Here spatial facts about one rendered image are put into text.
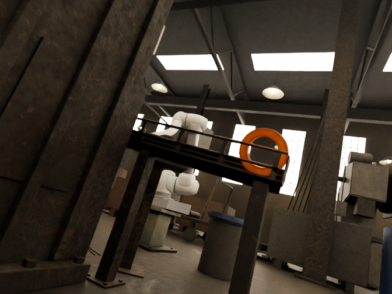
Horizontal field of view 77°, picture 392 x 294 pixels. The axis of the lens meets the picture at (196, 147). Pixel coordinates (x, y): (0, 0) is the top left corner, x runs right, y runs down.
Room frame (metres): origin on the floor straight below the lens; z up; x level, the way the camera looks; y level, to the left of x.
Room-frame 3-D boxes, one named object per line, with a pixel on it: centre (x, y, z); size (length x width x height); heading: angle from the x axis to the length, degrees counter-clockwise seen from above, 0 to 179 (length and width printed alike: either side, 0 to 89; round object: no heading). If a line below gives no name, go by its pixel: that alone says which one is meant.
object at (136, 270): (1.44, 0.16, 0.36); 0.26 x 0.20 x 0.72; 99
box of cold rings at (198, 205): (5.55, -0.66, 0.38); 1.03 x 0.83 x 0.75; 67
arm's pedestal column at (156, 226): (2.37, 0.17, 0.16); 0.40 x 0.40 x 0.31; 56
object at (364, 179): (5.13, -3.79, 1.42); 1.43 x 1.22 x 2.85; 159
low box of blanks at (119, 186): (4.31, 0.56, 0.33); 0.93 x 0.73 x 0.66; 71
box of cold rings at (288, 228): (3.82, -2.15, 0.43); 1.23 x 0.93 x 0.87; 62
